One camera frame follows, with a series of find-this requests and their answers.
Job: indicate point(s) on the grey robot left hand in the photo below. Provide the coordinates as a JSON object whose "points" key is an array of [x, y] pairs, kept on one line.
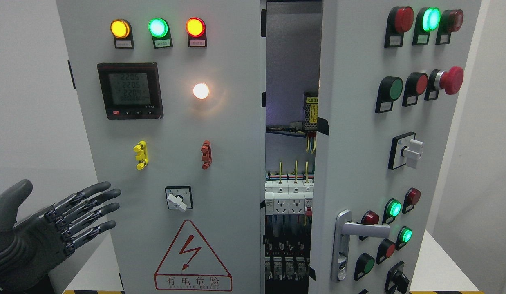
{"points": [[32, 248]]}

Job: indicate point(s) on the grey cabinet door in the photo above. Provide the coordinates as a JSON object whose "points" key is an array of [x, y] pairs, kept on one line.
{"points": [[226, 196], [376, 56]]}

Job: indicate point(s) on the green indicator lamp left door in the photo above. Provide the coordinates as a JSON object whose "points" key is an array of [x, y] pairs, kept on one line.
{"points": [[158, 27]]}

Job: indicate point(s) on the red indicator lamp left door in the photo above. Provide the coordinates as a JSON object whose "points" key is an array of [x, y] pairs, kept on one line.
{"points": [[195, 27]]}

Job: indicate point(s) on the red electric hazard warning sticker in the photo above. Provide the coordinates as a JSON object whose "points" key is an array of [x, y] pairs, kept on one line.
{"points": [[190, 264]]}

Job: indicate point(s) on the black digital power meter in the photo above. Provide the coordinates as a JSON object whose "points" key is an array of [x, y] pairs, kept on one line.
{"points": [[131, 91]]}

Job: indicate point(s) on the white glowing indicator lamp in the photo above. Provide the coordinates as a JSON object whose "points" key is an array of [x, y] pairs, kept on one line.
{"points": [[201, 90]]}

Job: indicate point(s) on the yellow indicator lamp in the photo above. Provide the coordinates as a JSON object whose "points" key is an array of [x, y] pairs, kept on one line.
{"points": [[120, 28]]}

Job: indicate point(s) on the white socket breaker row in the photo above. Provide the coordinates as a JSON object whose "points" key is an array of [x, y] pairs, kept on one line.
{"points": [[289, 197]]}

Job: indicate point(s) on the metal mesh power supply module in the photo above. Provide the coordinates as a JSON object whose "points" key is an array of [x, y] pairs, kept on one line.
{"points": [[310, 111]]}

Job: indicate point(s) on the red mushroom emergency stop button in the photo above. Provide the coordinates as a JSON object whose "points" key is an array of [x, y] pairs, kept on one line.
{"points": [[450, 81]]}

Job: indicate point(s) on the white rotary selector switch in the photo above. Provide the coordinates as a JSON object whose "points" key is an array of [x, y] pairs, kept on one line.
{"points": [[179, 197]]}

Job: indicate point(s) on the red terminal post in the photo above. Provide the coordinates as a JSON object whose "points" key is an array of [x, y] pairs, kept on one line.
{"points": [[206, 155]]}

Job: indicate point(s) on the white knob selector switch right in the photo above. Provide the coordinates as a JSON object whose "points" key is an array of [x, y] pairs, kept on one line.
{"points": [[405, 150]]}

